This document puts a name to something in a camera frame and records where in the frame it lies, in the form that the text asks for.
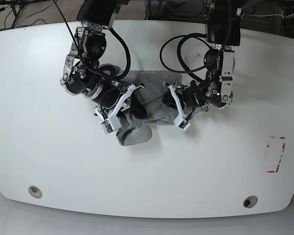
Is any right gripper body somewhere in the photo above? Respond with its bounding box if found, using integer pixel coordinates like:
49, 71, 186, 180
93, 83, 140, 122

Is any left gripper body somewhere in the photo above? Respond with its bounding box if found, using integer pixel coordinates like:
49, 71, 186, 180
163, 82, 208, 122

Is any grey t-shirt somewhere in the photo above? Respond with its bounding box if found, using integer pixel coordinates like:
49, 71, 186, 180
116, 70, 182, 146

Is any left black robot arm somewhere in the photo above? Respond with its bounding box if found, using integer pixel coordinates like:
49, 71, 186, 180
163, 0, 244, 130

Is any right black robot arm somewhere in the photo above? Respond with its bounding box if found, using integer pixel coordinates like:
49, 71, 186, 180
60, 0, 147, 119

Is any red tape rectangle marking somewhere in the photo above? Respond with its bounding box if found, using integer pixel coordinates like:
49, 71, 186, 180
264, 136, 287, 173

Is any white power strip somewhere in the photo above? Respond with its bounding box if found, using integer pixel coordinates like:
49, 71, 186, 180
282, 6, 294, 19

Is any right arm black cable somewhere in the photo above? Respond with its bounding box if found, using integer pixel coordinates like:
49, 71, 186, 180
53, 0, 132, 85

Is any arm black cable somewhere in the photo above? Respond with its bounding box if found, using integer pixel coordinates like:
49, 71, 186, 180
160, 33, 211, 84
53, 0, 132, 85

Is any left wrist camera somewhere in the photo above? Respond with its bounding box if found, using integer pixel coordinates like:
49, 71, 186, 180
173, 116, 191, 132

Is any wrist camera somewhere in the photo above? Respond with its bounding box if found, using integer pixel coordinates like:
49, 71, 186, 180
173, 116, 191, 132
100, 118, 122, 134

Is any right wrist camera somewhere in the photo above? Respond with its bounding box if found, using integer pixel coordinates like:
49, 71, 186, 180
100, 118, 122, 134

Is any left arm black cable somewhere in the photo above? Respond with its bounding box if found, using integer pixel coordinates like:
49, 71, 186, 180
160, 33, 211, 84

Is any yellow cable on floor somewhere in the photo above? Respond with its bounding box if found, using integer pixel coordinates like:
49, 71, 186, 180
66, 4, 80, 23

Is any right table cable grommet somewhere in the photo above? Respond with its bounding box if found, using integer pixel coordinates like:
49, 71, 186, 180
243, 195, 258, 209

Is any table cable grommet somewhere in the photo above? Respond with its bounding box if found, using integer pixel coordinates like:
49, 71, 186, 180
243, 195, 258, 209
28, 186, 42, 199

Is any left table cable grommet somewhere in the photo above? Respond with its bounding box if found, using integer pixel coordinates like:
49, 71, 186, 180
28, 186, 42, 199

